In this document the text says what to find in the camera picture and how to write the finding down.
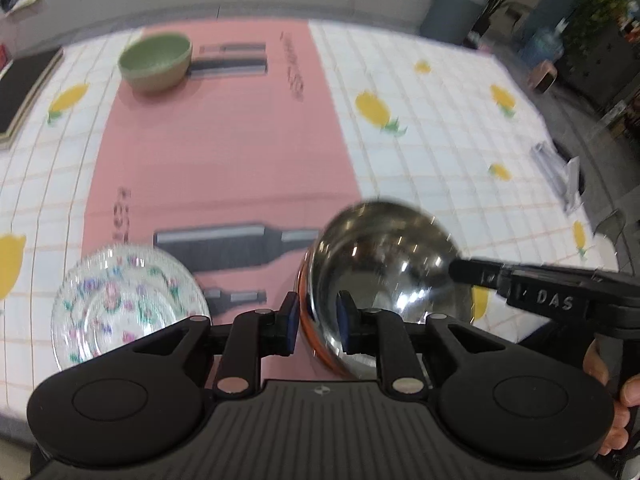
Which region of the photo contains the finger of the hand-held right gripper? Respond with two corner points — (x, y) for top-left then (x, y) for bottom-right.
(448, 256), (508, 289)

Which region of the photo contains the person's right hand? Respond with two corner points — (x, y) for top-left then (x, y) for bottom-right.
(582, 340), (640, 458)

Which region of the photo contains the pink bottle-print mat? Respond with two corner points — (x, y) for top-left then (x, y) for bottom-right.
(80, 20), (363, 378)

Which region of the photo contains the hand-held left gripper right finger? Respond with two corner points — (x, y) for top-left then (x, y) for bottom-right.
(336, 291), (506, 396)

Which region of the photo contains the beige stool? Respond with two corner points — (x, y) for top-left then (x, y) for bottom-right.
(530, 60), (562, 94)

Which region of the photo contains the black framed board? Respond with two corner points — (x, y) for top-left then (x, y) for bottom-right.
(0, 49), (65, 152)

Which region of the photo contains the dark low cabinet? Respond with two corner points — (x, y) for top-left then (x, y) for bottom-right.
(565, 25), (640, 113)

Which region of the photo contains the bushy green plant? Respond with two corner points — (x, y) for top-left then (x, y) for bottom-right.
(570, 0), (637, 61)

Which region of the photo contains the green ceramic bowl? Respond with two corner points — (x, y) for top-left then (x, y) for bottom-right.
(118, 32), (194, 94)

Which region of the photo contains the silver plastic bag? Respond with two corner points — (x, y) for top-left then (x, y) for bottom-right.
(530, 142), (584, 212)

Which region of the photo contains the grey round bin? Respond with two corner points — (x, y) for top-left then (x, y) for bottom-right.
(420, 0), (488, 46)

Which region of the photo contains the white lemon-print tablecloth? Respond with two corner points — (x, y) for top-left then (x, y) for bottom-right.
(0, 20), (621, 441)

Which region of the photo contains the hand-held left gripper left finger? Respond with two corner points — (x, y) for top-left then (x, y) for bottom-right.
(132, 291), (302, 394)

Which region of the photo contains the orange steel bowl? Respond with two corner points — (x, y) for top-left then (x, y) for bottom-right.
(296, 200), (476, 381)

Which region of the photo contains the blue water jug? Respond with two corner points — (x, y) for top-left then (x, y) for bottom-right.
(525, 25), (566, 68)

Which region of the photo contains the floral glass plate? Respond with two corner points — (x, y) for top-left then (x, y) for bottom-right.
(50, 242), (212, 372)

